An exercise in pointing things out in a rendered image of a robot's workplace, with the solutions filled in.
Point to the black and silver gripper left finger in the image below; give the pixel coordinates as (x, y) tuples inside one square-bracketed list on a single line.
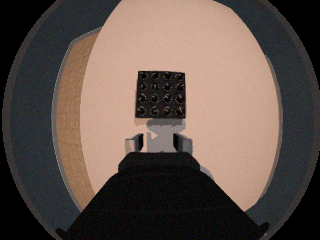
[(134, 144)]

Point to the black knob box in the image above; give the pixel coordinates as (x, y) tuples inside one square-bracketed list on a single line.
[(167, 102)]

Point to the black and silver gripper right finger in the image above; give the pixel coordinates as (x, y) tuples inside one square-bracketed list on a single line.
[(181, 144)]

